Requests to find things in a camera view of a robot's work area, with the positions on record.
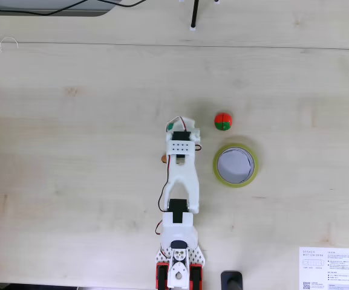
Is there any red toy strawberry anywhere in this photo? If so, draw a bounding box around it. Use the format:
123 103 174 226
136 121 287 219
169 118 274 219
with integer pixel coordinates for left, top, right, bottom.
214 111 234 132

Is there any thin white wire loop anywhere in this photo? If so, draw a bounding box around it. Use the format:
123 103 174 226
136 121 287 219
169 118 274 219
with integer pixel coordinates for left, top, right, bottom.
0 36 20 54

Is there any clear packing tape roll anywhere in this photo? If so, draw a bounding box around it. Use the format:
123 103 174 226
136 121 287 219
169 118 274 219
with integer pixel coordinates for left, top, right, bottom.
212 143 260 189

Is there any grey monitor base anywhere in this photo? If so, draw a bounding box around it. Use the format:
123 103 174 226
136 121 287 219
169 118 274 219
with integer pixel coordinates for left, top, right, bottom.
0 8 113 18

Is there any black camera stand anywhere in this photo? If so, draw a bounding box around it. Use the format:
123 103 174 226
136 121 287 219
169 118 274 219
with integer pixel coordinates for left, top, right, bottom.
189 0 201 32

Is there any black cable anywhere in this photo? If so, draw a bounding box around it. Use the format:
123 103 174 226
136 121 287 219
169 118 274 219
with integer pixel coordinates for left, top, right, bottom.
0 0 146 15

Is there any white printed paper sheet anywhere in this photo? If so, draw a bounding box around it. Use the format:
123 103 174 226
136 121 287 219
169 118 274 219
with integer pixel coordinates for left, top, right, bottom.
299 246 349 290

